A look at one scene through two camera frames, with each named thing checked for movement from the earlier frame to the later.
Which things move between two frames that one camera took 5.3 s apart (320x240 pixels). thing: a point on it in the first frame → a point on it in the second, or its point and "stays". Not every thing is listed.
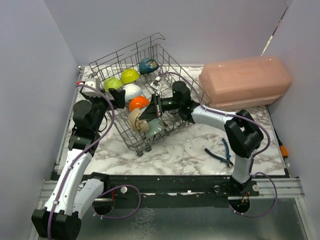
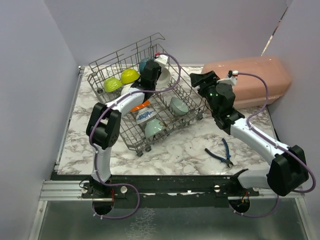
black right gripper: x=150 y=112 → x=197 y=79
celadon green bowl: x=154 y=127 stays
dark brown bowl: x=148 y=65 stays
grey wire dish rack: x=148 y=94 stays
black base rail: x=177 y=191 stays
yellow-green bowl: x=128 y=75 stays
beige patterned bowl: x=141 y=125 → x=164 y=78
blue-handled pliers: x=227 y=160 stays
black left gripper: x=118 y=101 → x=158 y=72
